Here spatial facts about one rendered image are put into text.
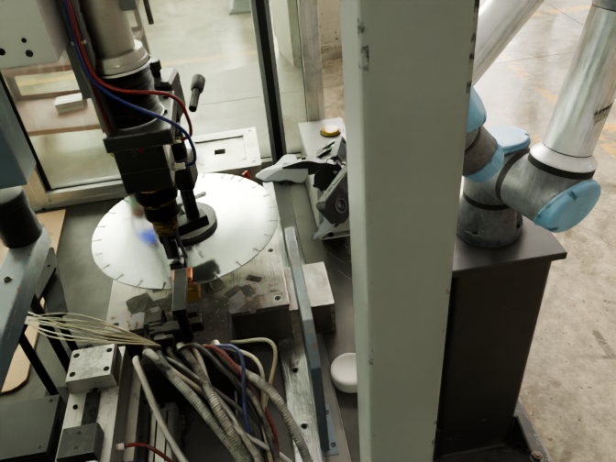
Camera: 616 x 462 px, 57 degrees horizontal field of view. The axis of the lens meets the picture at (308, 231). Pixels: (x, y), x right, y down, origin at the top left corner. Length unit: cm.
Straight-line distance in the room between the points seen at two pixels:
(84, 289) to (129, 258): 32
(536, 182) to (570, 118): 12
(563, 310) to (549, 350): 21
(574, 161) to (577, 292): 128
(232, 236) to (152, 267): 14
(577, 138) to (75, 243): 108
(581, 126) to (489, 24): 23
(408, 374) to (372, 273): 8
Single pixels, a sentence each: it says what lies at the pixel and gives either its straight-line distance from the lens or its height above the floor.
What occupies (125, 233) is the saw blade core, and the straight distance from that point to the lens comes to 105.
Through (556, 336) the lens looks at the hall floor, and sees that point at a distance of 214.
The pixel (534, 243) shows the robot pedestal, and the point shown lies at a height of 75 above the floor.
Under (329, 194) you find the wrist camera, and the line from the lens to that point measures 82.
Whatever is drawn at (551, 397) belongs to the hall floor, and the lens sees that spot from 197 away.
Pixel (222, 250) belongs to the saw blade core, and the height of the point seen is 95.
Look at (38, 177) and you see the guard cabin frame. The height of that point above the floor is 84.
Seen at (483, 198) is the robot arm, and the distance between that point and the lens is 120.
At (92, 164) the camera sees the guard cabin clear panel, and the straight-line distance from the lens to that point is 152.
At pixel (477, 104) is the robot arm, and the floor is 119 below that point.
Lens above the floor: 154
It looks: 38 degrees down
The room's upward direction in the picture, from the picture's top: 6 degrees counter-clockwise
